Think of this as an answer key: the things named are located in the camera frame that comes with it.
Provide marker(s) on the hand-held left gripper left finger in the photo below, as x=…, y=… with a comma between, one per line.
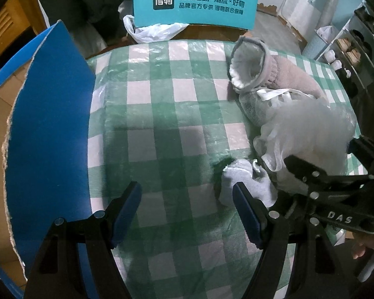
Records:
x=127, y=213

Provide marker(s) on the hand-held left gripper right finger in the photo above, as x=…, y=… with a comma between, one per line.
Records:
x=246, y=216

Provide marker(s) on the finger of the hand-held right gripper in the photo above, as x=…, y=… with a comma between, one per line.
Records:
x=304, y=169
x=364, y=149

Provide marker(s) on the light grey sock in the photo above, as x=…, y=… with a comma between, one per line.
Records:
x=238, y=179

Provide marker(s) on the white frilly tulle cloth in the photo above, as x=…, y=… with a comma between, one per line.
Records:
x=314, y=124

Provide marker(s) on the grey plush slipper boot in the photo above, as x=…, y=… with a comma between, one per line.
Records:
x=286, y=71

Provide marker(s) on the person's right hand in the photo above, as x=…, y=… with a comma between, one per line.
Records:
x=364, y=246

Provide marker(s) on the grey knitted cloth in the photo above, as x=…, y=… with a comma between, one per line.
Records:
x=255, y=110

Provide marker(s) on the shoe rack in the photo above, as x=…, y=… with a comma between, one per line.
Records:
x=366, y=68

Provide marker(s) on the white shoe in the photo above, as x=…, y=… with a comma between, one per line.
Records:
x=328, y=55
x=336, y=64

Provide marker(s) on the tan shoe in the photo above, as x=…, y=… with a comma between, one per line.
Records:
x=353, y=55
x=343, y=42

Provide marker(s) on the green checked tablecloth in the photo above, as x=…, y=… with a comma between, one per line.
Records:
x=174, y=115

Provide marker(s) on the small white bag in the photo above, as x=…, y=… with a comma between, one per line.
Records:
x=323, y=33

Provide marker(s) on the blue cardboard box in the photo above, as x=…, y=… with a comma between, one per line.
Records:
x=50, y=115

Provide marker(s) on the white plastic bag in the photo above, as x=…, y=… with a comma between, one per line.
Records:
x=146, y=32

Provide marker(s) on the teal printed box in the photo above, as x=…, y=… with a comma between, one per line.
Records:
x=205, y=15

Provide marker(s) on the dark clothing pile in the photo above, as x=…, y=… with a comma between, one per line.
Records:
x=87, y=3

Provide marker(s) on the wooden cabinet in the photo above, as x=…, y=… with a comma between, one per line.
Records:
x=9, y=28

